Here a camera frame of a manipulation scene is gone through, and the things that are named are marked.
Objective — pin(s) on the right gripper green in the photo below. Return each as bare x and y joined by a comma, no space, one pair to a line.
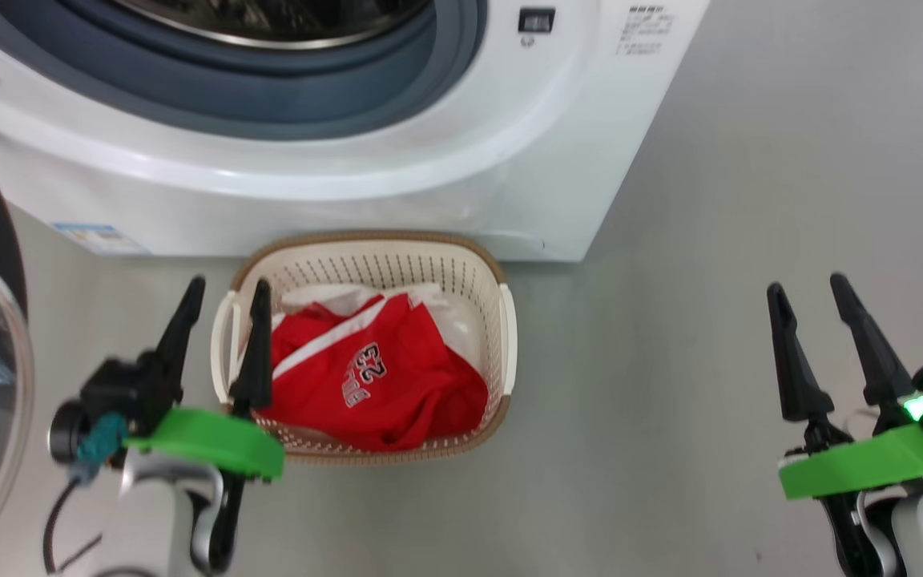
870,465

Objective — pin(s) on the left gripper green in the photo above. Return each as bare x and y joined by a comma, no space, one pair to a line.
205,445

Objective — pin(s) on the red basketball jersey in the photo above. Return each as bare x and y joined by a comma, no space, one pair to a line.
397,401

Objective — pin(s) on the white garment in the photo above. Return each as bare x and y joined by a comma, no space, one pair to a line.
453,328

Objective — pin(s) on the cream basket with brown rim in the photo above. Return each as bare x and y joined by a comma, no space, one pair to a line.
397,268

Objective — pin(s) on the white front-load washing machine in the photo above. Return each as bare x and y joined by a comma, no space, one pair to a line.
349,172

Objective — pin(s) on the grey rubber door gasket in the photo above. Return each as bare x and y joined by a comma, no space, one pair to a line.
269,96

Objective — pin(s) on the blue energy label sticker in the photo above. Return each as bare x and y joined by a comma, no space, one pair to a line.
97,238

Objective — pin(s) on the steel washer drum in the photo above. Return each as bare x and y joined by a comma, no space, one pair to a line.
269,20

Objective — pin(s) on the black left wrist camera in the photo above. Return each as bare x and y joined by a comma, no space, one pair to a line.
125,389

